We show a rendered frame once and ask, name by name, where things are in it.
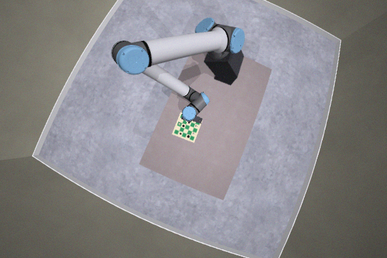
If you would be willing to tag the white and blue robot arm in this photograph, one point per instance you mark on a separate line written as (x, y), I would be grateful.
(144, 57)

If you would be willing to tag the green and cream chessboard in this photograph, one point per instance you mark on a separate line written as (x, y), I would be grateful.
(189, 129)

